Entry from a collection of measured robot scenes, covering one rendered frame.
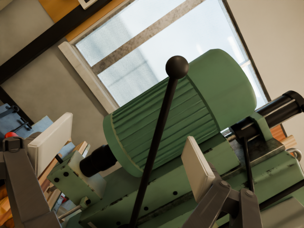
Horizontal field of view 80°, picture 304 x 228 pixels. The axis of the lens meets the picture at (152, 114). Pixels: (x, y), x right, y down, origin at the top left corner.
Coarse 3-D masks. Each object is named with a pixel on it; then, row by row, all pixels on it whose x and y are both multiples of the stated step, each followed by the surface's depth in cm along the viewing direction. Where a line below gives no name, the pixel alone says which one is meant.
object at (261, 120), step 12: (288, 96) 44; (300, 96) 42; (264, 108) 45; (276, 108) 44; (288, 108) 43; (300, 108) 42; (252, 120) 44; (264, 120) 42; (276, 120) 44; (240, 132) 44; (252, 132) 44; (264, 132) 43; (240, 144) 47
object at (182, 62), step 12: (168, 60) 26; (180, 60) 25; (168, 72) 26; (180, 72) 26; (168, 84) 27; (168, 96) 28; (168, 108) 28; (156, 132) 30; (156, 144) 30; (144, 168) 33; (144, 180) 33; (144, 192) 34; (132, 216) 36
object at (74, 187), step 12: (72, 156) 47; (60, 168) 44; (72, 168) 45; (60, 180) 45; (72, 180) 46; (84, 180) 46; (96, 180) 50; (72, 192) 47; (84, 192) 47; (96, 192) 48
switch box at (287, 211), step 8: (288, 200) 41; (296, 200) 40; (272, 208) 41; (280, 208) 40; (288, 208) 40; (296, 208) 39; (264, 216) 41; (272, 216) 40; (280, 216) 39; (288, 216) 38; (296, 216) 38; (264, 224) 40; (272, 224) 39; (280, 224) 38; (288, 224) 37; (296, 224) 36
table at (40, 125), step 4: (44, 116) 73; (40, 120) 69; (44, 120) 71; (48, 120) 73; (36, 124) 66; (40, 124) 68; (44, 124) 70; (48, 124) 72; (32, 128) 63; (36, 128) 65; (40, 128) 67; (44, 128) 68; (28, 136) 60; (68, 144) 76; (72, 144) 78; (64, 148) 72; (68, 148) 74; (72, 148) 77; (60, 152) 69; (64, 152) 71; (68, 152) 73; (64, 156) 70
